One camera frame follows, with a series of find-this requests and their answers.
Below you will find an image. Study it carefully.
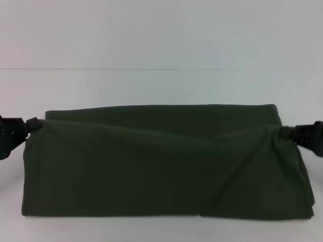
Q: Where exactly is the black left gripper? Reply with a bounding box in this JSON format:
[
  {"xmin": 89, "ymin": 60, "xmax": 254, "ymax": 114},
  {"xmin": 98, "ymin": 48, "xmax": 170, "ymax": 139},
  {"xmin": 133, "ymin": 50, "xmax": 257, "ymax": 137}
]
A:
[{"xmin": 0, "ymin": 115, "xmax": 43, "ymax": 161}]

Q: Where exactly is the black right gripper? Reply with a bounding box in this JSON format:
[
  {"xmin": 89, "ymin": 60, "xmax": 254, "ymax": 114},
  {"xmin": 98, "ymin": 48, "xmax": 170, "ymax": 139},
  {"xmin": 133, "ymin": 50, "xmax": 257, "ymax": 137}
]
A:
[{"xmin": 278, "ymin": 120, "xmax": 323, "ymax": 159}]

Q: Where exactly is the dark green shirt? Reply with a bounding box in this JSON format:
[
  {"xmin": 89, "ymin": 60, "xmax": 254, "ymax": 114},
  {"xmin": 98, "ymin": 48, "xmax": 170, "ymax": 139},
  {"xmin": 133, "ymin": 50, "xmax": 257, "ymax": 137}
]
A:
[{"xmin": 21, "ymin": 103, "xmax": 316, "ymax": 217}]

